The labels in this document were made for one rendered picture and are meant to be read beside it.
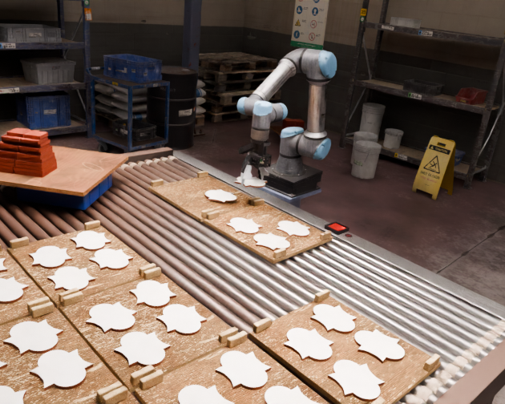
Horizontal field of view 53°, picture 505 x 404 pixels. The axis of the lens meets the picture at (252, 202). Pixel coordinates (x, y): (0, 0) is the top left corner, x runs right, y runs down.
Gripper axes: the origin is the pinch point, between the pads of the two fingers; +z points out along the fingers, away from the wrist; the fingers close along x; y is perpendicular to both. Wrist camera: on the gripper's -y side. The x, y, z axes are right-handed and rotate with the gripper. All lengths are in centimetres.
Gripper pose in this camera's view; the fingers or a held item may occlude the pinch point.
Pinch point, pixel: (251, 181)
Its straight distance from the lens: 224.3
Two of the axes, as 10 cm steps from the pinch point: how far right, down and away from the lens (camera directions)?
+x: 7.5, -1.8, 6.4
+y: 6.6, 3.6, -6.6
